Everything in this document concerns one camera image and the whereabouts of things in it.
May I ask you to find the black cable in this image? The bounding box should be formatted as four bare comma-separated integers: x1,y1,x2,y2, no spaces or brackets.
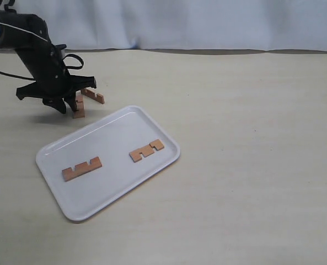
0,54,84,81

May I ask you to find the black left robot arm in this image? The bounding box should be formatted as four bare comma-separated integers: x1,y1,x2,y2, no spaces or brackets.
0,1,97,117

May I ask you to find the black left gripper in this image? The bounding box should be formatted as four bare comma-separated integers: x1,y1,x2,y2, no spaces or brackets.
16,44,97,114

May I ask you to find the notched wooden piece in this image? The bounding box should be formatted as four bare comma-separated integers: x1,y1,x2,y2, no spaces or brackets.
129,139,165,163
81,88,105,104
73,94,85,119
62,157,102,182

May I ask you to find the white cloth backdrop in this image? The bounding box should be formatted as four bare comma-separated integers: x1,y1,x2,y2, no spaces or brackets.
14,1,327,51

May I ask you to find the white plastic tray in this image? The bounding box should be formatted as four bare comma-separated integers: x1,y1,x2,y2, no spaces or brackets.
36,105,180,222

